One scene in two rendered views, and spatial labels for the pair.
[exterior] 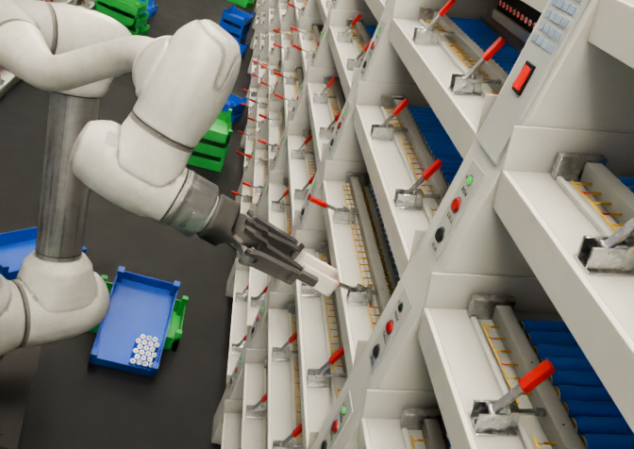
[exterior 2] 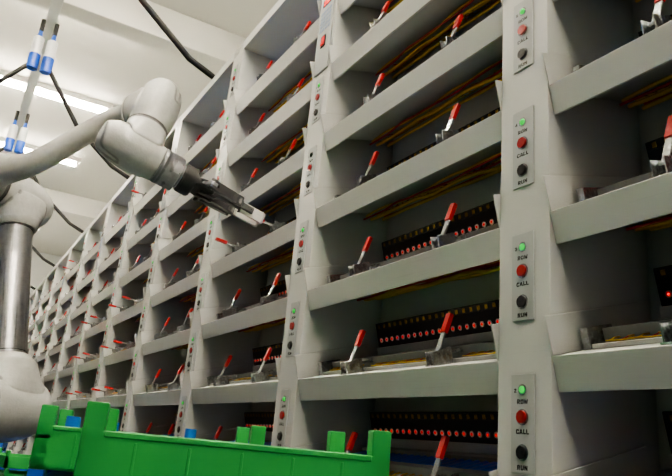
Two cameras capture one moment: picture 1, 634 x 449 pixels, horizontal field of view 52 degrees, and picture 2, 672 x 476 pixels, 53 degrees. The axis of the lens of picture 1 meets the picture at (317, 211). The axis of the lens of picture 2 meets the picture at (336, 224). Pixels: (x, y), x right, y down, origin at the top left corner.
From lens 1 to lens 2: 1.34 m
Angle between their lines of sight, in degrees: 47
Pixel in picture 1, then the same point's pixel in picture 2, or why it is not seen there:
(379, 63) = (227, 181)
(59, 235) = (13, 328)
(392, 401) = (327, 194)
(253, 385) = not seen: hidden behind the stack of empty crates
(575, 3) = (330, 9)
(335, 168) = (216, 254)
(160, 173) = (156, 137)
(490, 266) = (343, 110)
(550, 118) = (339, 42)
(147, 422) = not seen: outside the picture
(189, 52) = (159, 83)
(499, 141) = (324, 60)
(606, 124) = not seen: hidden behind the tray
